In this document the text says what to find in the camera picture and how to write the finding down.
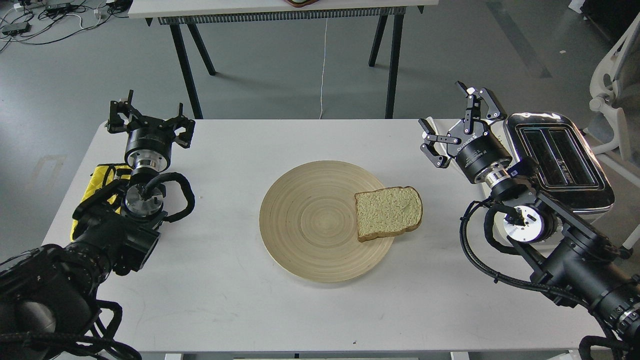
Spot round wooden plate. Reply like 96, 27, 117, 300
259, 161, 394, 283

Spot white background table black legs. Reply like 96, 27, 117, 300
127, 0, 439, 119

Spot brown object on background table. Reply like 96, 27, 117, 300
285, 0, 318, 8

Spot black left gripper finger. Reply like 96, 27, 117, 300
105, 89, 150, 134
151, 103, 195, 150

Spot slice of brown bread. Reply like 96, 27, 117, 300
354, 186, 423, 242

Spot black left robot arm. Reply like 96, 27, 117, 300
0, 95, 195, 360

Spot black floor cables and adapters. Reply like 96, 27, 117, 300
0, 0, 134, 53

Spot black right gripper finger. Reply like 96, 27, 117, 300
418, 118, 462, 169
455, 80, 507, 135

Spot white office chair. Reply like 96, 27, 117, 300
582, 12, 640, 251

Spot thin white hanging cable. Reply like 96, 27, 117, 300
318, 18, 329, 120

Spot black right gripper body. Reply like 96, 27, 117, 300
446, 120, 513, 183

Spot white chrome toaster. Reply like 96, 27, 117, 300
477, 112, 616, 251

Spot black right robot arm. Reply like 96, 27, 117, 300
419, 81, 640, 360

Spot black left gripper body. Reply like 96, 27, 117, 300
125, 117, 176, 171

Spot yellow cloth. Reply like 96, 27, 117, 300
70, 162, 133, 242

